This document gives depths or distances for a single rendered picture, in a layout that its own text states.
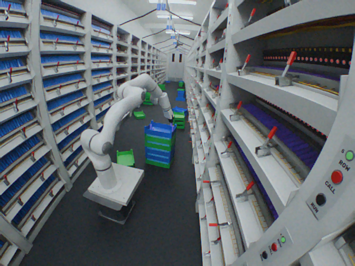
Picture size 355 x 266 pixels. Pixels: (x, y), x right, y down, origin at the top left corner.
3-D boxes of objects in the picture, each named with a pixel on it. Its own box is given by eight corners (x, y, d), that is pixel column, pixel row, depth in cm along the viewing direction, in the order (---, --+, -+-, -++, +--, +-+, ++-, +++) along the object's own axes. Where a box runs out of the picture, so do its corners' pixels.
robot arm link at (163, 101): (159, 108, 138) (168, 108, 135) (155, 97, 129) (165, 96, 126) (162, 103, 144) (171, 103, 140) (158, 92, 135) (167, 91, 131)
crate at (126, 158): (117, 155, 180) (116, 150, 176) (132, 153, 187) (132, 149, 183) (118, 170, 155) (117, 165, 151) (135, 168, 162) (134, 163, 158)
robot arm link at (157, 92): (137, 92, 114) (154, 107, 141) (155, 91, 108) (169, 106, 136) (139, 83, 116) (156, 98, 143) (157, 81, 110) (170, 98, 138)
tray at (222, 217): (226, 269, 41) (226, 264, 37) (208, 172, 95) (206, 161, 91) (275, 258, 38) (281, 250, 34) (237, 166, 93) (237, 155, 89)
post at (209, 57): (192, 163, 179) (212, 3, 102) (192, 159, 187) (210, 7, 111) (208, 164, 179) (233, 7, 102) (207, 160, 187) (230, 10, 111)
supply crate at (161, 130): (144, 133, 155) (144, 126, 152) (151, 126, 173) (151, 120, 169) (171, 138, 150) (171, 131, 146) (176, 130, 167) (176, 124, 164)
